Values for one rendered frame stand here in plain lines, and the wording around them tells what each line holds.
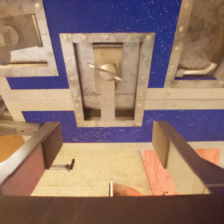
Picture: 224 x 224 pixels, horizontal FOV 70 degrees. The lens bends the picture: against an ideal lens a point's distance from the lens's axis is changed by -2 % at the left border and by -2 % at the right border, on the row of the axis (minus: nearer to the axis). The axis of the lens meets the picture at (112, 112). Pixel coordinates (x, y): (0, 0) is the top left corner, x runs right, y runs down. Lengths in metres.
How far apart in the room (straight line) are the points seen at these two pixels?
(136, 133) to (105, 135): 0.06
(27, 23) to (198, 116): 0.32
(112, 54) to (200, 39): 0.13
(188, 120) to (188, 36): 0.16
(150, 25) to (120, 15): 0.04
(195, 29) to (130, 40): 0.10
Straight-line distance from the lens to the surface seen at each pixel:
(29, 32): 0.27
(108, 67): 0.24
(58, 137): 0.16
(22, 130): 0.36
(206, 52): 0.30
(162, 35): 0.25
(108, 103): 0.26
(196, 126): 0.37
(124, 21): 0.23
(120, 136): 0.35
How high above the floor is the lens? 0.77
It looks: level
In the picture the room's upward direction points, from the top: 91 degrees counter-clockwise
